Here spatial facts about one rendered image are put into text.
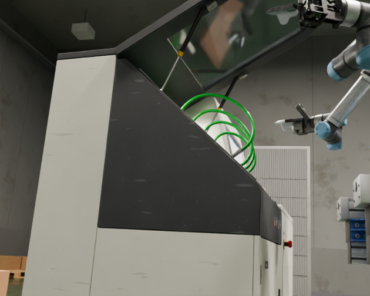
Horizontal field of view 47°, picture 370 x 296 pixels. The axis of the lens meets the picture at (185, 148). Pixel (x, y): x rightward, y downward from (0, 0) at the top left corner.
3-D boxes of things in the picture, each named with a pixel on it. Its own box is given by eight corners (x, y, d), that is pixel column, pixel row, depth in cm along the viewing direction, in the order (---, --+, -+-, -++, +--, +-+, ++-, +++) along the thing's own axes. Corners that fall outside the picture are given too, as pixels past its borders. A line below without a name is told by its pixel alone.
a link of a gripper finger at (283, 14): (266, 24, 126) (298, 17, 123) (265, 8, 129) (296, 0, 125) (269, 30, 129) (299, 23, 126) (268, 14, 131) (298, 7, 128)
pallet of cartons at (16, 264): (18, 273, 1076) (21, 255, 1087) (48, 276, 1056) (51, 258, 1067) (-15, 275, 960) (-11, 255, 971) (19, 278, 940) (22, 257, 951)
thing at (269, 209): (261, 235, 138) (262, 187, 142) (248, 235, 139) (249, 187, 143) (281, 244, 195) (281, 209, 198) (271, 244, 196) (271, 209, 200)
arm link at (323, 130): (396, 54, 187) (324, 142, 199) (402, 64, 196) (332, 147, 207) (374, 43, 195) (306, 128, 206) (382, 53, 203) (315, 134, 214)
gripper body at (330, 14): (309, 9, 117) (348, 17, 120) (307, -15, 120) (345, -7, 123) (296, 26, 124) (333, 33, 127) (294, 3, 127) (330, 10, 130)
